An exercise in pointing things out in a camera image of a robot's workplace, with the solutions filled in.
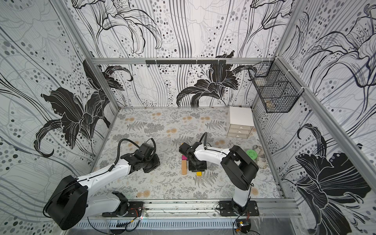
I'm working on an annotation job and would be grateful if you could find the natural wood block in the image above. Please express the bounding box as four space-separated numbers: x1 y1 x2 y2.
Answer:
181 160 188 175

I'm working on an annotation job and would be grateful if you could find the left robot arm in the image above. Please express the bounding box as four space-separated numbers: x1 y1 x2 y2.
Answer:
42 138 160 231

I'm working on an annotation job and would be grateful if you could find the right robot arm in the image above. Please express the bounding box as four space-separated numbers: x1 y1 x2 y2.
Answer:
179 132 259 216

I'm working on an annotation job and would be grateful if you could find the green lid jar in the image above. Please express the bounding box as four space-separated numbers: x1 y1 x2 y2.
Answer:
246 149 258 160

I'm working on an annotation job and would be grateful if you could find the white drawer box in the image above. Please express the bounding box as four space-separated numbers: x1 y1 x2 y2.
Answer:
227 106 255 139

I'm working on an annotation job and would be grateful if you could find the small electronics board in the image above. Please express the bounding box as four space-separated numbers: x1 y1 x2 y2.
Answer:
236 220 251 234

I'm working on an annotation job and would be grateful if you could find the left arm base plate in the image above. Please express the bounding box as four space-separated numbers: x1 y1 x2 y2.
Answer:
102 201 144 218

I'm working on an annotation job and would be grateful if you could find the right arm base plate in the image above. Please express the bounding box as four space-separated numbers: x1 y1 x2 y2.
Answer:
218 200 259 217

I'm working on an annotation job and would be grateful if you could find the white cable duct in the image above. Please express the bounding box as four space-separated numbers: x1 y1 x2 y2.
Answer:
74 218 234 230

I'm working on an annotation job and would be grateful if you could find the black wall bar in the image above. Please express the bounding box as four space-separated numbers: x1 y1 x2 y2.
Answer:
145 59 227 65

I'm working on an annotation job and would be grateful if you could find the black wire basket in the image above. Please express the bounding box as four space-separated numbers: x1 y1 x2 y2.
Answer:
248 58 301 113

